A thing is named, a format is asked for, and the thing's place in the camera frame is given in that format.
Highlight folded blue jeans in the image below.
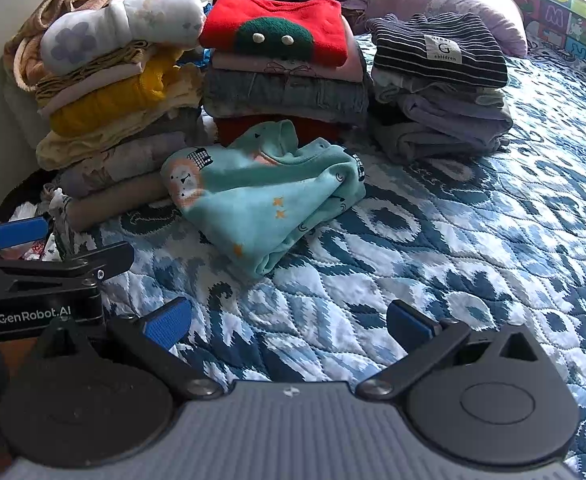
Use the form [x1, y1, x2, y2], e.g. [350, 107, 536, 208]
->
[203, 68, 368, 127]

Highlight blue white patterned quilt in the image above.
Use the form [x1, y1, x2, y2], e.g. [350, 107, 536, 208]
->
[65, 40, 586, 479]

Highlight red sweater with green patch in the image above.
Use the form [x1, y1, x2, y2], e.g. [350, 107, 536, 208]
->
[200, 0, 348, 67]

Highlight teal lion print baby garment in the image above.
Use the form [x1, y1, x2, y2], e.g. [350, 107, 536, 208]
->
[161, 120, 366, 278]

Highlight grey brown folded clothes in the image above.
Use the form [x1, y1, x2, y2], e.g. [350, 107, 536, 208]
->
[53, 125, 215, 232]

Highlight lilac folded clothes stack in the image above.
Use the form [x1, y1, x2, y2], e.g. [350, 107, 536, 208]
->
[368, 68, 514, 162]

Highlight white floral padded garment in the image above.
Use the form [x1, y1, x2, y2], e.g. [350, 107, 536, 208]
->
[40, 0, 205, 75]

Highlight dark striped folded garment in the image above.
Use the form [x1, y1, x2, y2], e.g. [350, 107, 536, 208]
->
[366, 12, 508, 89]

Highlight lavender pillow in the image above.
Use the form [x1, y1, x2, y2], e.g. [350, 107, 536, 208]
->
[354, 0, 528, 58]

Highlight brown fleece garment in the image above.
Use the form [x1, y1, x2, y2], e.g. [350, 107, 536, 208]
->
[2, 0, 136, 92]

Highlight yellow folded garment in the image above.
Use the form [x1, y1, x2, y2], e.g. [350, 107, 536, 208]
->
[49, 47, 182, 138]

